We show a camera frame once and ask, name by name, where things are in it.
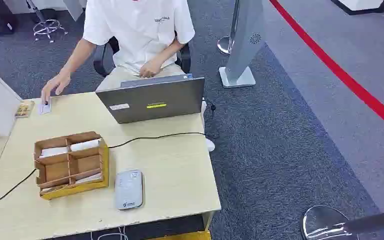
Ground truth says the grey card reader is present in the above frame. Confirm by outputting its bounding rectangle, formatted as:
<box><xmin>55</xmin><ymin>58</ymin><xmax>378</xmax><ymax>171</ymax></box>
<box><xmin>114</xmin><ymin>169</ymin><xmax>145</xmax><ymax>211</ymax></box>

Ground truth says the grey laptop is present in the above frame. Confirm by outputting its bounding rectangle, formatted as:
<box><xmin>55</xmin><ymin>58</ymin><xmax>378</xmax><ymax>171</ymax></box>
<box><xmin>95</xmin><ymin>73</ymin><xmax>206</xmax><ymax>125</ymax></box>

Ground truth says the person's right hand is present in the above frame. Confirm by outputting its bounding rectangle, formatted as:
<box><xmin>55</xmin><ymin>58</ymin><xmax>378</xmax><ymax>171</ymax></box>
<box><xmin>41</xmin><ymin>71</ymin><xmax>72</xmax><ymax>104</ymax></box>

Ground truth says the white printed card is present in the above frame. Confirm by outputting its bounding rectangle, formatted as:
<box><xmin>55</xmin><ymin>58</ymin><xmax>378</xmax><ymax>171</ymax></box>
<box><xmin>38</xmin><ymin>101</ymin><xmax>52</xmax><ymax>116</ymax></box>

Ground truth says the black earphone cable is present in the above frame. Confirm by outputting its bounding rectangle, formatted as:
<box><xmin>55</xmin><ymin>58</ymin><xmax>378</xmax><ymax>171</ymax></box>
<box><xmin>202</xmin><ymin>97</ymin><xmax>220</xmax><ymax>140</ymax></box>

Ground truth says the white platform with black edge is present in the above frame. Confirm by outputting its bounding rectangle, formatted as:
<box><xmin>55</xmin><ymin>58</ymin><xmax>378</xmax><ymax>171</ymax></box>
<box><xmin>330</xmin><ymin>0</ymin><xmax>384</xmax><ymax>16</ymax></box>

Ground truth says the person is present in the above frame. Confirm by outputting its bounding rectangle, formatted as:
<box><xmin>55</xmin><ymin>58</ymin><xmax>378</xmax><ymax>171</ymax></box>
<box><xmin>41</xmin><ymin>0</ymin><xmax>196</xmax><ymax>104</ymax></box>

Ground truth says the chrome stool base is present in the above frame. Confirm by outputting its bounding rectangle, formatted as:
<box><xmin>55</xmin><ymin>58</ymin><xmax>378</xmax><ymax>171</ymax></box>
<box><xmin>26</xmin><ymin>0</ymin><xmax>70</xmax><ymax>44</ymax></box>

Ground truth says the silver kiosk stand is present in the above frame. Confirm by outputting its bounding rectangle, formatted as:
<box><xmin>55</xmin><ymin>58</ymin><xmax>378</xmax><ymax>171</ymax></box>
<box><xmin>218</xmin><ymin>0</ymin><xmax>266</xmax><ymax>89</ymax></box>

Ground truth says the person's left hand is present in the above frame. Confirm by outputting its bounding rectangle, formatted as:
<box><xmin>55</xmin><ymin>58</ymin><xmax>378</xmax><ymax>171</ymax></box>
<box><xmin>138</xmin><ymin>58</ymin><xmax>164</xmax><ymax>79</ymax></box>

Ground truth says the white cable bundle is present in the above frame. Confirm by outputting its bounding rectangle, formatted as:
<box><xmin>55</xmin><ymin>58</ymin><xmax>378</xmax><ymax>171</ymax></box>
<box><xmin>90</xmin><ymin>226</ymin><xmax>129</xmax><ymax>240</ymax></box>

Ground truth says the wooden card box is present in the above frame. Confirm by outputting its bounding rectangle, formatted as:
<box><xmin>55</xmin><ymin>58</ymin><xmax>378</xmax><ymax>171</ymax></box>
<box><xmin>33</xmin><ymin>131</ymin><xmax>110</xmax><ymax>201</ymax></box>

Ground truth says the black desk cable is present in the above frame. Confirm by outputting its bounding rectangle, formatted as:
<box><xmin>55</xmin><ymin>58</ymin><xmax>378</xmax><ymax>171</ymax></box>
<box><xmin>0</xmin><ymin>131</ymin><xmax>206</xmax><ymax>209</ymax></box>

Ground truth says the black office chair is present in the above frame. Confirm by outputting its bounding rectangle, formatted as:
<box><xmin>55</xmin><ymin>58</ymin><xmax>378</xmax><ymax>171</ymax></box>
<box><xmin>92</xmin><ymin>31</ymin><xmax>193</xmax><ymax>78</ymax></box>

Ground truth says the yellow crate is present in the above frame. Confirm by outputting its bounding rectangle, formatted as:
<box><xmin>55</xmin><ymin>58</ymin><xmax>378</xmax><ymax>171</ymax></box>
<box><xmin>147</xmin><ymin>230</ymin><xmax>212</xmax><ymax>240</ymax></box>

